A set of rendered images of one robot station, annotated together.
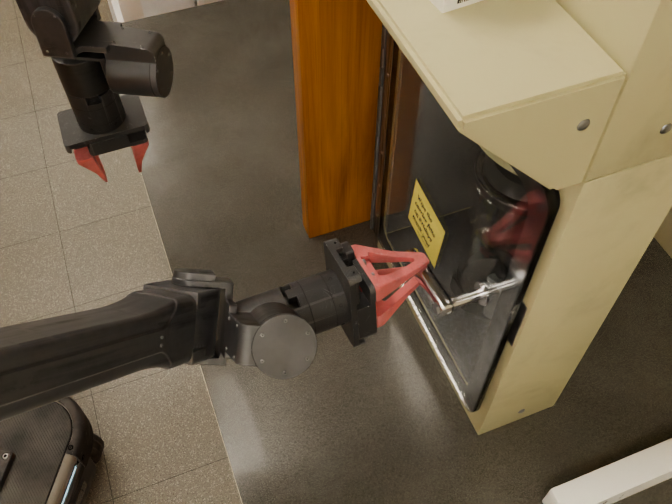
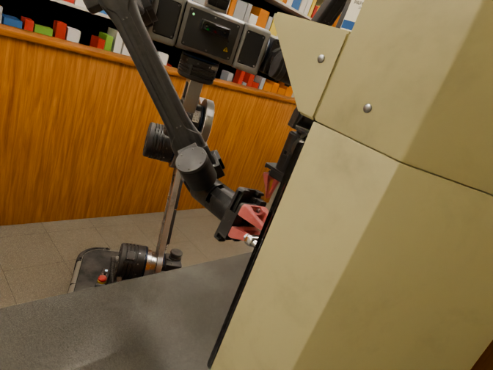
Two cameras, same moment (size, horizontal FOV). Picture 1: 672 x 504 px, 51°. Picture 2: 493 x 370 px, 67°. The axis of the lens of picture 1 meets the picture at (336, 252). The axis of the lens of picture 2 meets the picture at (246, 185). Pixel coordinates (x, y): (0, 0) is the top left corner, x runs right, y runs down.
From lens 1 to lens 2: 0.63 m
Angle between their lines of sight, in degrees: 57
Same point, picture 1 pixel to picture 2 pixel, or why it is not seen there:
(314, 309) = (221, 194)
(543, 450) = not seen: outside the picture
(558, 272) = (283, 215)
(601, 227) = (315, 189)
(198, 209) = not seen: hidden behind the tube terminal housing
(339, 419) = (185, 320)
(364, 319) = (227, 219)
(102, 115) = (283, 161)
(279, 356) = (185, 159)
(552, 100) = (310, 24)
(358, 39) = not seen: hidden behind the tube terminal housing
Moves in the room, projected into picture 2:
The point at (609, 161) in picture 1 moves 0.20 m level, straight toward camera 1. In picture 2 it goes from (329, 111) to (159, 47)
